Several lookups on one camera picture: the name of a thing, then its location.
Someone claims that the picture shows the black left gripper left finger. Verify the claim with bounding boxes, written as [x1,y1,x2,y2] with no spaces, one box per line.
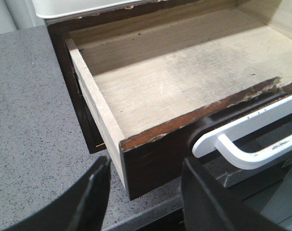
[6,156,111,231]

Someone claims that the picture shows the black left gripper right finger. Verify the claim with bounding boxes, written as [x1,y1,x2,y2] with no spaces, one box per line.
[181,157,284,231]

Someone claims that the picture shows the dark wooden drawer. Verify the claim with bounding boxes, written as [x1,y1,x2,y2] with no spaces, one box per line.
[65,0,292,199]

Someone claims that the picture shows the dark wooden drawer cabinet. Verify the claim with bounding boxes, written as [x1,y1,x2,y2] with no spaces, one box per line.
[45,0,237,154]

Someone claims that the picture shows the black glass oven door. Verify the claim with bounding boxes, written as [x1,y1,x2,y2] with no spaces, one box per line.
[136,113,292,231]

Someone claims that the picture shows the white tray on cabinet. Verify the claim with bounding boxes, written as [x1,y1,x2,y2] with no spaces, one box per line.
[30,0,151,19]

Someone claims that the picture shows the white curtain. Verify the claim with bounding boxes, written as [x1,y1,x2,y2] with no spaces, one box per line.
[0,0,44,34]

